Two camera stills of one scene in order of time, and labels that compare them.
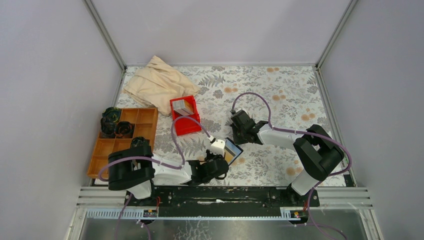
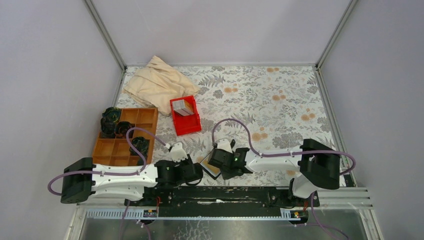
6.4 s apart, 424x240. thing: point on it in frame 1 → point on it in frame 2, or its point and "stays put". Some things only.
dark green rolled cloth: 112,114 stays put
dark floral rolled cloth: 108,129 stays put
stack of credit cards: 182,108 stays put
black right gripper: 236,140 → 226,176
